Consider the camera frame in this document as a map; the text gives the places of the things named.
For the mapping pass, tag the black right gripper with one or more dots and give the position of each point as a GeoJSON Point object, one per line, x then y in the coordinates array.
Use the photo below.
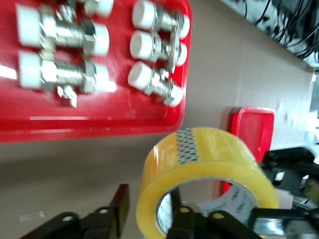
{"type": "Point", "coordinates": [291, 184]}

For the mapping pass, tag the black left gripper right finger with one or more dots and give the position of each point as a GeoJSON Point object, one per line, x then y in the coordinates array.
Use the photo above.
{"type": "Point", "coordinates": [184, 224]}

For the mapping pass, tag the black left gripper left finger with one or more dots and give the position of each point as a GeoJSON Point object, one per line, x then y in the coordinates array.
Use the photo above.
{"type": "Point", "coordinates": [104, 221]}

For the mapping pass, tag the yellow packing tape roll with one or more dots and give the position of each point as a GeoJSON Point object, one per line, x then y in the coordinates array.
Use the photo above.
{"type": "Point", "coordinates": [199, 159]}

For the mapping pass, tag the red plastic tray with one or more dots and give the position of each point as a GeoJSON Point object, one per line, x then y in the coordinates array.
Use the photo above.
{"type": "Point", "coordinates": [256, 129]}
{"type": "Point", "coordinates": [124, 119]}

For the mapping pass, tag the clear tape piece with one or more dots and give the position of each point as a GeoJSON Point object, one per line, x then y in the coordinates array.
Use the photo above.
{"type": "Point", "coordinates": [32, 216]}

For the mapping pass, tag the white capped metal valve fitting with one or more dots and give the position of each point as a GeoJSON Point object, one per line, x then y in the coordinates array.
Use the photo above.
{"type": "Point", "coordinates": [104, 7]}
{"type": "Point", "coordinates": [67, 35]}
{"type": "Point", "coordinates": [139, 76]}
{"type": "Point", "coordinates": [67, 74]}
{"type": "Point", "coordinates": [144, 15]}
{"type": "Point", "coordinates": [142, 46]}

